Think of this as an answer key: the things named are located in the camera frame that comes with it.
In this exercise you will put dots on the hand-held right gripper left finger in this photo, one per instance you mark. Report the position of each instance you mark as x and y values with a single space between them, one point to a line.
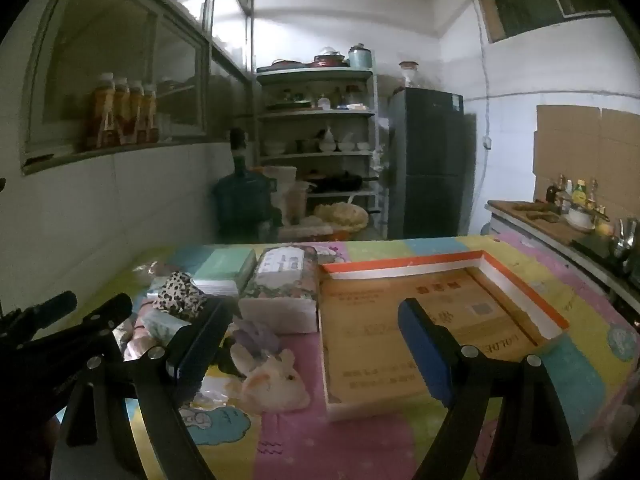
197 347

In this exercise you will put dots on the clear plastic bag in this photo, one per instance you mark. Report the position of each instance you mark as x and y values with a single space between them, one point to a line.
149 272

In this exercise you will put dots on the wall socket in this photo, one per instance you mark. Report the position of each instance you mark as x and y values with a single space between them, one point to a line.
489 143

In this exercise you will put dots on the white bowl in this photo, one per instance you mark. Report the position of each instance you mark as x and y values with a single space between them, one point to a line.
580 217

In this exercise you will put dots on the dark refrigerator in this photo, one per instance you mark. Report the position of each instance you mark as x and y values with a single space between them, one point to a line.
430 160

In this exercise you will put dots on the black gas stove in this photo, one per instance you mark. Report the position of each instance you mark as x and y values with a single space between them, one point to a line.
602 255

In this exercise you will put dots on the wooden cutting board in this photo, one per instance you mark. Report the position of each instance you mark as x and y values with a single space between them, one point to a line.
530 217

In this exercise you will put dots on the dark water jug pump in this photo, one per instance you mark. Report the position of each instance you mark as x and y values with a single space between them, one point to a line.
238 147

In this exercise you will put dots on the orange-rimmed cardboard box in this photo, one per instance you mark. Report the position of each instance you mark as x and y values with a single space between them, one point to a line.
425 340

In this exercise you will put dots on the plush bunny toy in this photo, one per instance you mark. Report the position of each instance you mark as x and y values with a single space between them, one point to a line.
272 380

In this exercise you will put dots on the small green tissue pack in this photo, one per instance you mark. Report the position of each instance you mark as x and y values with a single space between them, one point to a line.
162 326

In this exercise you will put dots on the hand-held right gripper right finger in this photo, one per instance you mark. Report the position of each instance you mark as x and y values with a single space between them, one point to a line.
430 355

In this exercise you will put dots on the leopard print scrunchie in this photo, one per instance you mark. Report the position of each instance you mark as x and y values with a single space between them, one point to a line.
177 292

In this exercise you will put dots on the yellow food bag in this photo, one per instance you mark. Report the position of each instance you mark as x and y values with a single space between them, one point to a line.
342 217

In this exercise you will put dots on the floral tissue pack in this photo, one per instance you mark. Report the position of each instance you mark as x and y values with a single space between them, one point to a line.
280 285

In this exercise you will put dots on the white shelf rack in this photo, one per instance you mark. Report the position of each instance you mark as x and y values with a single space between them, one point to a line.
320 115

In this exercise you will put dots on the red pot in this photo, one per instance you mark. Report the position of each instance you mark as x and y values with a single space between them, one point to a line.
330 59

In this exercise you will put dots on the glass jar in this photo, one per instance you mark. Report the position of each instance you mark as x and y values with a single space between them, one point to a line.
408 74

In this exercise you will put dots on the yellow white packet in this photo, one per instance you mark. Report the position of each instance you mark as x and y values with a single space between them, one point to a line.
217 396

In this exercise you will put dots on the framed glass window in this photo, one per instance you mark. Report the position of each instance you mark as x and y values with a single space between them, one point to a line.
125 60

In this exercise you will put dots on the teal enamel pot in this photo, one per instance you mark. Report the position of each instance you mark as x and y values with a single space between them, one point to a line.
360 56

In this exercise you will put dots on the black frying pan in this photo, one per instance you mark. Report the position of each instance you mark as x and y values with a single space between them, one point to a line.
335 180

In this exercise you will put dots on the steel kettle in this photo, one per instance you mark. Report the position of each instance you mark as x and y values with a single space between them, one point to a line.
625 237

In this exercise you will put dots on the yellow-capped condiment bottle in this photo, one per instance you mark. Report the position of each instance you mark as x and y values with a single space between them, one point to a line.
579 191

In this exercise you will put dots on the kitchen counter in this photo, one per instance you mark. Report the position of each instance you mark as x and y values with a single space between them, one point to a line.
555 240

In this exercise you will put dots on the dark sauce bottle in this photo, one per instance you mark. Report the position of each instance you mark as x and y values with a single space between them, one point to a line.
551 192

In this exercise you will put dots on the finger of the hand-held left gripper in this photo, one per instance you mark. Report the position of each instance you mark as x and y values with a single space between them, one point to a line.
47 310
111 312

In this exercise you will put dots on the mint green box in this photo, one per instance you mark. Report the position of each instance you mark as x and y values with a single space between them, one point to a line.
225 262

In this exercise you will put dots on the blue-green tissue pack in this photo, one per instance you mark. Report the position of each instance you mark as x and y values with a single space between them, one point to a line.
215 286

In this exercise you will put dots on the blue water jug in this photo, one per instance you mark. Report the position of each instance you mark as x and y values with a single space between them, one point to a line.
245 200

